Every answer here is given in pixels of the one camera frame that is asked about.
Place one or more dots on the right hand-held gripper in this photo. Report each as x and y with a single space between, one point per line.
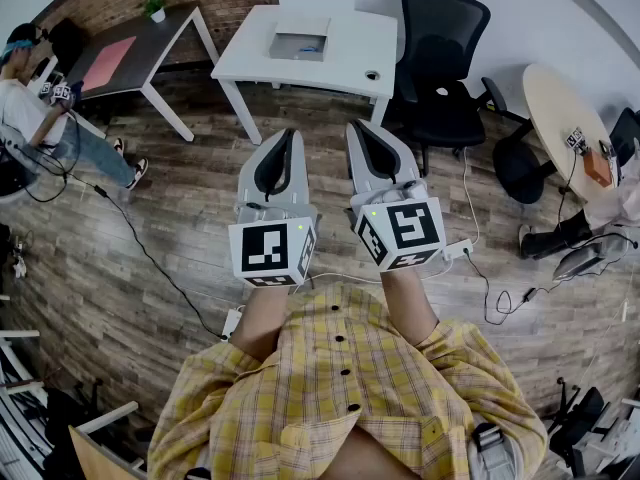
415 225

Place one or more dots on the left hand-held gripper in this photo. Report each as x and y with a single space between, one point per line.
265 248

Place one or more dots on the grey box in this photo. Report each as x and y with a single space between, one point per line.
302 30

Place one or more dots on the person's right forearm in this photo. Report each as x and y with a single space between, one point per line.
407 308

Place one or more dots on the person's left forearm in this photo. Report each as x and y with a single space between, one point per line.
260 323

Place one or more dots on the orange box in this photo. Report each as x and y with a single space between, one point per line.
597 168

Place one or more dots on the black mesh office chair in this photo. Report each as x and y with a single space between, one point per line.
440 103

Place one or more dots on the white power strip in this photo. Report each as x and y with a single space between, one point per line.
457 249
231 324

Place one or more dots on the white rectangular table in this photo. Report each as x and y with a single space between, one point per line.
250 53

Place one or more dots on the black chair with armrest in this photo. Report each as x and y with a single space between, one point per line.
522 170

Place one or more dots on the dark table with white legs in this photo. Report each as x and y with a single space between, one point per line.
155 43

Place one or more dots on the round beige table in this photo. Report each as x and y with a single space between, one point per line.
555 103

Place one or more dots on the pink mat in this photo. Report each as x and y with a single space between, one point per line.
107 63

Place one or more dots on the green plant in white pot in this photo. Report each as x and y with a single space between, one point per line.
156 9

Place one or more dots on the gripper on round table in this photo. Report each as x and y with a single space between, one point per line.
576 140

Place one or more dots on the yellow plaid shirt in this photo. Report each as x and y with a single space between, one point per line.
310 393

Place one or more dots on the grey flat device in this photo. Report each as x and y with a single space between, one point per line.
577 260

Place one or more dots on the white metal rack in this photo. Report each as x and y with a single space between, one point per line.
15 368

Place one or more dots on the black chair with star base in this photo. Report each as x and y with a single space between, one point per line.
577 418

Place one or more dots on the wooden board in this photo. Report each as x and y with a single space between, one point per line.
87 453

